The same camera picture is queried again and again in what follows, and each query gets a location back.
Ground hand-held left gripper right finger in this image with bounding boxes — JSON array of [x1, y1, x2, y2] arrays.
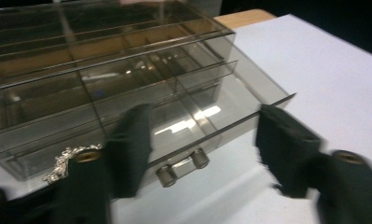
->
[[255, 104, 372, 224]]

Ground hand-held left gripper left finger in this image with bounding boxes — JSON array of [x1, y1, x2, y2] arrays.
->
[[59, 104, 154, 224]]

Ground small round metal part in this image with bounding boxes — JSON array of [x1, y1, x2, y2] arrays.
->
[[43, 144, 104, 185]]

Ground clear acrylic drawer with handle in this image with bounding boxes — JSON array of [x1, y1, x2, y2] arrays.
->
[[0, 60, 297, 189]]

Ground smoky clear acrylic organizer box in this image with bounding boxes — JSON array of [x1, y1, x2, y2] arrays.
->
[[0, 0, 238, 158]]

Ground white sheet table cover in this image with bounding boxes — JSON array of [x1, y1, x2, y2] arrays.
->
[[0, 13, 372, 224]]

